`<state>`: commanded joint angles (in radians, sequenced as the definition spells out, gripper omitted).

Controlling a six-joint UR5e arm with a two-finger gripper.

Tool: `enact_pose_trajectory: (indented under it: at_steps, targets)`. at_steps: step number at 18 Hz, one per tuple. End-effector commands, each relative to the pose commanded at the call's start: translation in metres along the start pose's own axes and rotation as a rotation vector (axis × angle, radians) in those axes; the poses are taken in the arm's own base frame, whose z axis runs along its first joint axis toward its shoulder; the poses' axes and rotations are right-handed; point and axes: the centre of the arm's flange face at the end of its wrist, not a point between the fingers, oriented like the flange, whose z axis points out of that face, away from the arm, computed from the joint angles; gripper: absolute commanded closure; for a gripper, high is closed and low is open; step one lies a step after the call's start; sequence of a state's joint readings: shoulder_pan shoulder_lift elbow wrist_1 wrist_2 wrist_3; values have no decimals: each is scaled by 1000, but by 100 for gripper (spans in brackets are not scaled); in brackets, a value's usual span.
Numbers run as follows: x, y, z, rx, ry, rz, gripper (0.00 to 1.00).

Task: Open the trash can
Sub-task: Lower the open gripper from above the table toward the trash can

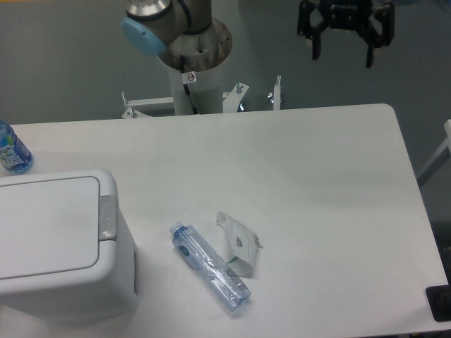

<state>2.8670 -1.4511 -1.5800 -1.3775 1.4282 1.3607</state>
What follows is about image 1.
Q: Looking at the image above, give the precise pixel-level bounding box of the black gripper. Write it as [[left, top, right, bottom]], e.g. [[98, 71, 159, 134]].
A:
[[297, 0, 395, 68]]

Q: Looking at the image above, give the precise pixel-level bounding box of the white plastic trash can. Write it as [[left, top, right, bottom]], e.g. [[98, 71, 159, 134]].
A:
[[1, 169, 139, 321]]

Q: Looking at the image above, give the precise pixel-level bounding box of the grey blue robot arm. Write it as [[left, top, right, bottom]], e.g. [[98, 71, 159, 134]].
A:
[[121, 1, 395, 73]]

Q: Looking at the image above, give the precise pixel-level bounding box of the crumpled white paper wrapper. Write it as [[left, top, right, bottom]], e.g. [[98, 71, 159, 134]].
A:
[[216, 211, 263, 278]]

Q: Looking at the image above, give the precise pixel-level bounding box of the clear empty plastic bottle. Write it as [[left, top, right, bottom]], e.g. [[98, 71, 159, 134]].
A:
[[170, 222, 251, 312]]

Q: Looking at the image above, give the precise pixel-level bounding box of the black table clamp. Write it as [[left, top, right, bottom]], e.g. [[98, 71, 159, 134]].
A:
[[426, 284, 450, 323]]

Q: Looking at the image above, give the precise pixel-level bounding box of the blue labelled water bottle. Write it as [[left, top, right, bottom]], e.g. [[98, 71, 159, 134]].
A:
[[1, 120, 34, 175]]

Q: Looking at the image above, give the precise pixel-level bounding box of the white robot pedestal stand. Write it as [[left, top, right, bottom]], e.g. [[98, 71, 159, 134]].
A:
[[121, 52, 285, 120]]

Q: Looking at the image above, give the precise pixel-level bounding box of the white frame at right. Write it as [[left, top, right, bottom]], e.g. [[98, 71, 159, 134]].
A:
[[416, 120, 450, 187]]

